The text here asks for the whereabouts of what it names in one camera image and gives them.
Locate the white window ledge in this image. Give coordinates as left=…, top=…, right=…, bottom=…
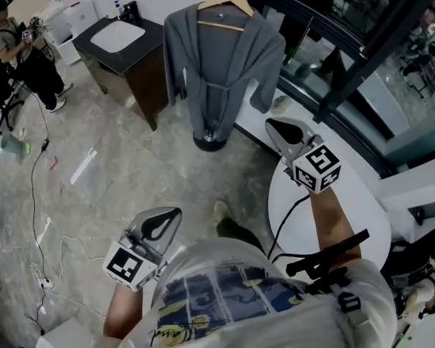
left=233, top=92, right=318, bottom=156

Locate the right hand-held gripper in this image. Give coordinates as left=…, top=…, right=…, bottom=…
left=264, top=117, right=344, bottom=194

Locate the dark vanity cabinet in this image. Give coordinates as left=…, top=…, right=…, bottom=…
left=72, top=15, right=169, bottom=132

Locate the person's white printed shirt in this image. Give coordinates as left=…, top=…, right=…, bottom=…
left=125, top=237, right=399, bottom=348

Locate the person's black shoulder strap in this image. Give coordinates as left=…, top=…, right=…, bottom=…
left=285, top=229, right=370, bottom=315

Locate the black faucet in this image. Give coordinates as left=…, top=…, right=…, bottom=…
left=118, top=1, right=141, bottom=24

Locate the white low stool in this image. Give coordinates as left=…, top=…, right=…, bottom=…
left=35, top=316, right=108, bottom=348

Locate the black office chair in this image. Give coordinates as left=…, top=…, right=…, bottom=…
left=0, top=52, right=25, bottom=135

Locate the white floor cable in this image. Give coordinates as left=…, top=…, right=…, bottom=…
left=7, top=215, right=108, bottom=318

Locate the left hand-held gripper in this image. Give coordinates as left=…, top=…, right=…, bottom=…
left=101, top=207, right=184, bottom=292

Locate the black floor cable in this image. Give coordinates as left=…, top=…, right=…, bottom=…
left=21, top=85, right=51, bottom=337

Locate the grey stone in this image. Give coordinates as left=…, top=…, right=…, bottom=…
left=270, top=94, right=294, bottom=112

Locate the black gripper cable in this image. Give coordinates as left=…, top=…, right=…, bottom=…
left=267, top=193, right=315, bottom=265

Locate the white box appliance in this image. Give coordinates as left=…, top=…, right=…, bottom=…
left=42, top=0, right=99, bottom=47

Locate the white sink basin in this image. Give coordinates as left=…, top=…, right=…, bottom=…
left=90, top=20, right=146, bottom=54

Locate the white round table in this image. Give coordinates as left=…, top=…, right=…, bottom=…
left=267, top=153, right=392, bottom=270

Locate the grey robe garment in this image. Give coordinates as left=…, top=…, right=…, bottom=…
left=162, top=1, right=287, bottom=141

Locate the person's left forearm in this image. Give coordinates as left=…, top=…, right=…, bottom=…
left=103, top=283, right=157, bottom=339

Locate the black window frame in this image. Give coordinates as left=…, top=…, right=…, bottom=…
left=244, top=0, right=435, bottom=179

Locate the person's right forearm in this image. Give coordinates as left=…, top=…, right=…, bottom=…
left=309, top=185, right=363, bottom=265

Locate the person's black trouser leg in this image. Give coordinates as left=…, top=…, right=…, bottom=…
left=216, top=217, right=266, bottom=257

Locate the person's light shoe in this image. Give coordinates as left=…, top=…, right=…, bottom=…
left=214, top=200, right=230, bottom=225

